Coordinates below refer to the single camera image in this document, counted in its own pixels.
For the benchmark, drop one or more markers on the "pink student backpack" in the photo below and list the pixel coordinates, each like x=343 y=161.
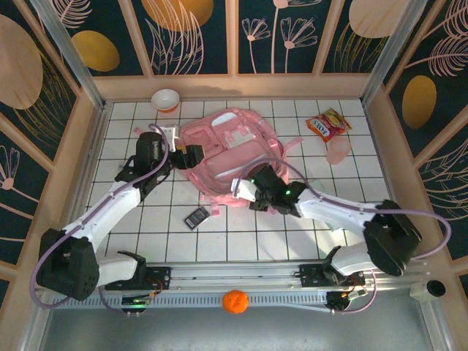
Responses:
x=234 y=161

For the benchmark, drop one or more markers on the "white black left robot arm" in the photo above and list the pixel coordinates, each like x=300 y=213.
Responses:
x=106 y=219

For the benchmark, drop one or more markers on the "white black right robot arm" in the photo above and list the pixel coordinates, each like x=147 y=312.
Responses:
x=329 y=214

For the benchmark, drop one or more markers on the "white orange bowl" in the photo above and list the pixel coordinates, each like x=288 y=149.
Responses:
x=165 y=98

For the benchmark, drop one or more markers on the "pink round lid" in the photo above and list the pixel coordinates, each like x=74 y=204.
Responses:
x=338 y=151

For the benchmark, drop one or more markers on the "orange red snack packet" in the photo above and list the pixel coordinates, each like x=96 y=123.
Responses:
x=329 y=124

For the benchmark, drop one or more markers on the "orange ball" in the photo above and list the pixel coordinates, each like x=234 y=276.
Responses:
x=235 y=301

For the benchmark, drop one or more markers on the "small black controller board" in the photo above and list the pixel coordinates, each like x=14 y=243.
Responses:
x=340 y=300
x=135 y=301

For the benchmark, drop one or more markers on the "grey box with black knob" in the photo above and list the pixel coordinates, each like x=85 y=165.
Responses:
x=435 y=289

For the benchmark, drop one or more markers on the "aluminium mounting rail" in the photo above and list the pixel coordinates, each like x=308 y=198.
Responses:
x=234 y=274

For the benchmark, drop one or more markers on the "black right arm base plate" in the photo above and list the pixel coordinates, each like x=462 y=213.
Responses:
x=311 y=276

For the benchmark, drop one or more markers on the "aluminium frame post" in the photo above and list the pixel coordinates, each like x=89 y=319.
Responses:
x=391 y=55
x=73 y=62

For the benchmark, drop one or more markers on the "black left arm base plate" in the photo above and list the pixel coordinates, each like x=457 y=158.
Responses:
x=161 y=278

